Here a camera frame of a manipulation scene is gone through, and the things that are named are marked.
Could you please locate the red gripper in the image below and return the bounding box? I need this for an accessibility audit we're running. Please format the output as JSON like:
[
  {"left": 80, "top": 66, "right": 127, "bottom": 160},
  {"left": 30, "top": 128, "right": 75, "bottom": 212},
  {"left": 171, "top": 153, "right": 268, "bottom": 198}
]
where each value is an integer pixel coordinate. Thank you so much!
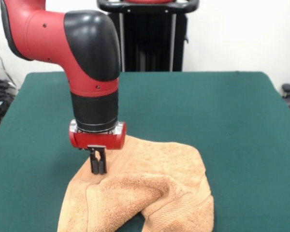
[{"left": 69, "top": 120, "right": 128, "bottom": 175}]

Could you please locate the orange terry towel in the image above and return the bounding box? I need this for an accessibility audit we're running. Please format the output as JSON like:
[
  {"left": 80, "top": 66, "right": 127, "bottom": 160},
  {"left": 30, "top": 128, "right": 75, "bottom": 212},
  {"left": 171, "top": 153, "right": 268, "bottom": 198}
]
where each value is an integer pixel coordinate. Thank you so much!
[{"left": 56, "top": 135, "right": 215, "bottom": 232}]

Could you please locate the dark green table cloth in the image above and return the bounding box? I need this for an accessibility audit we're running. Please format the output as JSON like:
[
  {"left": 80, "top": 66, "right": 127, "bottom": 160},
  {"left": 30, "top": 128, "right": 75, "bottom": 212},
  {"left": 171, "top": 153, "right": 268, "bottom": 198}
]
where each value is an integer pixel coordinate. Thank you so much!
[{"left": 0, "top": 71, "right": 290, "bottom": 232}]

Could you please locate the black equipment pile with cables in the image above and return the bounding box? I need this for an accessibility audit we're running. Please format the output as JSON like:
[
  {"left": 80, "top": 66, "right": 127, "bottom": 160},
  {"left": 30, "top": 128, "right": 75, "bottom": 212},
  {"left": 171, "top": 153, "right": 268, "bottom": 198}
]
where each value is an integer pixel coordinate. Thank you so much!
[{"left": 0, "top": 64, "right": 18, "bottom": 127}]

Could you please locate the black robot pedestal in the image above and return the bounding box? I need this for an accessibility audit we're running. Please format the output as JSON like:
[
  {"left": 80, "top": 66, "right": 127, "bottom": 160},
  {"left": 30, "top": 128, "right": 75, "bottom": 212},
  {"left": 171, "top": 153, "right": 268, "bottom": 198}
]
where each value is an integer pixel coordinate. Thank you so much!
[{"left": 96, "top": 0, "right": 199, "bottom": 73}]

